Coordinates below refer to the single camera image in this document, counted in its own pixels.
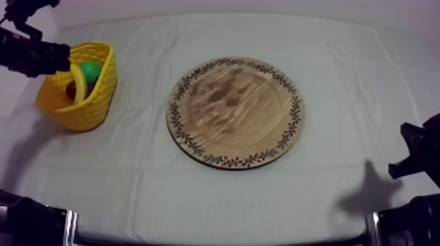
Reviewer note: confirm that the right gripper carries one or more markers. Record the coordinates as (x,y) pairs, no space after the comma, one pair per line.
(433,147)

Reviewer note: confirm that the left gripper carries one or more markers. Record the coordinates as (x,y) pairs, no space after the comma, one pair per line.
(56,58)

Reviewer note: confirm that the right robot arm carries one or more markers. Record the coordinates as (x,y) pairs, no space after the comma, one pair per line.
(412,223)

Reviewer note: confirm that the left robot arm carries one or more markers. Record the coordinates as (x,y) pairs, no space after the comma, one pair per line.
(20,51)

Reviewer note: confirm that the yellow toy banana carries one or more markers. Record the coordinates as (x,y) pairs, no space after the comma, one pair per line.
(80,86)

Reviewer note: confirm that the yellow plastic basket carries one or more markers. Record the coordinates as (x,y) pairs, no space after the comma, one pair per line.
(89,110)

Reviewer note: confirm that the round wooden board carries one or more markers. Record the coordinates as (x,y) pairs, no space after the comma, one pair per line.
(235,113)

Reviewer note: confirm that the purple toy grapes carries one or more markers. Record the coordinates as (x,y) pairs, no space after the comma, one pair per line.
(70,90)

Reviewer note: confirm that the green toy pear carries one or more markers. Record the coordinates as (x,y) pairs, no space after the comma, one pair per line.
(91,71)

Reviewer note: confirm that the silver metal bar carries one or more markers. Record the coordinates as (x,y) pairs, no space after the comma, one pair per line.
(373,229)
(70,228)

